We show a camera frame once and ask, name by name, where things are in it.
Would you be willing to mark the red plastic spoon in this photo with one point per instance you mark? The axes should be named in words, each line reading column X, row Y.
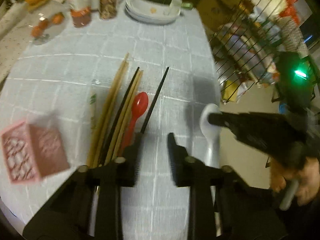
column 138, row 108

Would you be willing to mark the white plastic spoon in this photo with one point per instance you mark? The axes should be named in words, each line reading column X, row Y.
column 212, row 136

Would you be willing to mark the dried fruit snack jar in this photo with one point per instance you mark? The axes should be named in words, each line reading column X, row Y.
column 107, row 9

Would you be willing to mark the cardboard boxes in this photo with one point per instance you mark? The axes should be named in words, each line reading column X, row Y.
column 214, row 13

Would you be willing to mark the person's right hand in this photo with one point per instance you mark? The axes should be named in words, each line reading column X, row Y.
column 308, row 179

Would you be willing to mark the white bowl pan green handle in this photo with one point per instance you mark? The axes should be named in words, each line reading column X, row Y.
column 153, row 8

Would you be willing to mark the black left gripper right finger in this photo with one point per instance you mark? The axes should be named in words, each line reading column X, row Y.
column 181, row 170

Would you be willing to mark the red spice jar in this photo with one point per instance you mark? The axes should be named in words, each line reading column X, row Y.
column 80, row 12

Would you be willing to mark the grey checked tablecloth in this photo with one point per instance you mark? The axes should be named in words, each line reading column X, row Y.
column 50, row 85

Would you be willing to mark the paper disposable chopsticks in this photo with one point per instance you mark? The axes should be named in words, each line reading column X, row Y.
column 92, row 103

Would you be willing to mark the stacked white plates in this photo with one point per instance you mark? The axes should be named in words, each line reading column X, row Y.
column 153, row 19

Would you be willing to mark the clear glass jar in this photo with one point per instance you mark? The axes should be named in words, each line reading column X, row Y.
column 47, row 22

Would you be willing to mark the wooden chopstick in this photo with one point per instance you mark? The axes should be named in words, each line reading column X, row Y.
column 101, row 120
column 127, row 114
column 109, row 157
column 107, row 121

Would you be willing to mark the pink perforated utensil holder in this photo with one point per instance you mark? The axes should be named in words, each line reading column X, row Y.
column 32, row 153

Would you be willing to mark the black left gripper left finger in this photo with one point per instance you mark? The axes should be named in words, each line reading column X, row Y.
column 129, row 170

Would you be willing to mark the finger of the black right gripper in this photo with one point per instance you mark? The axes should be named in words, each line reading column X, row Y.
column 224, row 119

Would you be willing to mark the black wire rack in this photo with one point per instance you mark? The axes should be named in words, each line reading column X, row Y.
column 248, row 46

